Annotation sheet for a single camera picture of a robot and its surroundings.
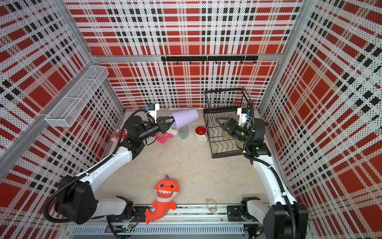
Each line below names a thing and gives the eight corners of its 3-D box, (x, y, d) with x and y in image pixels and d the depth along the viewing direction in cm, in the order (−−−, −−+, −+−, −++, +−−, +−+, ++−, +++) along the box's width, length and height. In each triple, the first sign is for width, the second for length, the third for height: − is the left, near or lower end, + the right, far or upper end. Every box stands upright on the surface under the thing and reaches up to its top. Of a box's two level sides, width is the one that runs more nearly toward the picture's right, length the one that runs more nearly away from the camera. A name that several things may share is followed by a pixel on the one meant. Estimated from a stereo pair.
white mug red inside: (200, 145, 101) (200, 138, 95) (193, 134, 107) (193, 127, 101) (210, 140, 103) (210, 134, 97) (203, 130, 109) (203, 123, 103)
